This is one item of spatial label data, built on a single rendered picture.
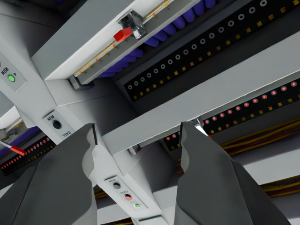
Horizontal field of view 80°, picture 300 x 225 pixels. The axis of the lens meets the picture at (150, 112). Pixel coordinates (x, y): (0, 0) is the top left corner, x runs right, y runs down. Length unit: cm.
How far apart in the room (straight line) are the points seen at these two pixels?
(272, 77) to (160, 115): 17
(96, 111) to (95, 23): 19
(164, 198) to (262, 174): 21
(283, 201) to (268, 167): 25
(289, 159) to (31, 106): 48
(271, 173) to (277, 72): 19
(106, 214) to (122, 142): 27
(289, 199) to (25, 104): 67
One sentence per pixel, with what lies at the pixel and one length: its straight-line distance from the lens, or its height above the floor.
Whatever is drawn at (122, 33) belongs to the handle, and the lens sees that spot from 22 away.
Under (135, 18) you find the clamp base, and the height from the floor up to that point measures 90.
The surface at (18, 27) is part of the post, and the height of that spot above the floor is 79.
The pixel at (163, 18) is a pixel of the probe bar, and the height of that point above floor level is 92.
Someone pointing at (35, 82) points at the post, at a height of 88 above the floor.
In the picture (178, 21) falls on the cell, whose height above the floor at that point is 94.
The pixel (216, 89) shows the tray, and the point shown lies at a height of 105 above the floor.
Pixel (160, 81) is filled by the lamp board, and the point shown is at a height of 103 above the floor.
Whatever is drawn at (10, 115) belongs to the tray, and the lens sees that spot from 49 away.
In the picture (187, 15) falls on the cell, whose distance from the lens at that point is 35.
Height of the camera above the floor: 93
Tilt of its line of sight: 19 degrees up
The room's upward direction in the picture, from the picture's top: 144 degrees clockwise
